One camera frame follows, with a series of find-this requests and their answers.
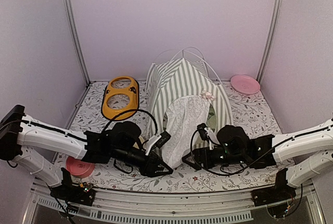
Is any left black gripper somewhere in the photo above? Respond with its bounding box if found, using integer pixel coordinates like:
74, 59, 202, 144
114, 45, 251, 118
111, 147, 174, 179

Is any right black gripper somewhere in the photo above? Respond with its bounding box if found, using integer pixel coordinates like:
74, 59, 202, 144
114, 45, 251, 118
182, 146, 247, 171

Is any green patterned cushion mat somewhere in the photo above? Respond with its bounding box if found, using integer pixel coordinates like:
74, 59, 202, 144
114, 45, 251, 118
206, 104, 217, 132

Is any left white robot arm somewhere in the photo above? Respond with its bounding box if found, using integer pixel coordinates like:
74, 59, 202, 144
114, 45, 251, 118
1, 105, 173, 200

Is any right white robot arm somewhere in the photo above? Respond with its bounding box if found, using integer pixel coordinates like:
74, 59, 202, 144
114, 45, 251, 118
182, 119, 332, 201

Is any red cat-ear pet bowl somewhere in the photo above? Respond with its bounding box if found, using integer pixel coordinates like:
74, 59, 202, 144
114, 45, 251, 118
66, 156, 95, 178

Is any pink plate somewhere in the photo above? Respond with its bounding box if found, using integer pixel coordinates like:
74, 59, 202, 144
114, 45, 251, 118
230, 75, 261, 95

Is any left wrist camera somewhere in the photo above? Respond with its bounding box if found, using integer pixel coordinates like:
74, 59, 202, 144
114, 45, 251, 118
143, 131, 171, 156

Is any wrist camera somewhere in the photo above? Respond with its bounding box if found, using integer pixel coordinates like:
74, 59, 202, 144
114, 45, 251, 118
197, 123, 221, 150
143, 131, 171, 156

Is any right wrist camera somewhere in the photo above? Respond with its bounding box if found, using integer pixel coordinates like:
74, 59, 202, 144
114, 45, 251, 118
197, 123, 221, 150

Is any front aluminium rail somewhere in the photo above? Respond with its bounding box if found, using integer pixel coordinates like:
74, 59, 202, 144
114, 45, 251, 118
22, 172, 329, 223

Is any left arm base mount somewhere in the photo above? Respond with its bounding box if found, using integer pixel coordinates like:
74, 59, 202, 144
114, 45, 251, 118
50, 182, 96, 206

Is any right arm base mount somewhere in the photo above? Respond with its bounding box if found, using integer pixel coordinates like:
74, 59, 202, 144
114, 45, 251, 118
251, 184, 296, 206

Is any right aluminium frame post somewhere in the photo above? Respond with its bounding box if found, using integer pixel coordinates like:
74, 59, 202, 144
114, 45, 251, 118
256, 0, 283, 84

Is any aluminium frame post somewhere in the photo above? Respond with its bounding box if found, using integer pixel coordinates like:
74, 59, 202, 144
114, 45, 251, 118
256, 0, 283, 84
63, 0, 91, 85

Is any left aluminium frame post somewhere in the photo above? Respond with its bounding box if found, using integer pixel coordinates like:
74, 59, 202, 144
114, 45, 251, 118
63, 0, 91, 85

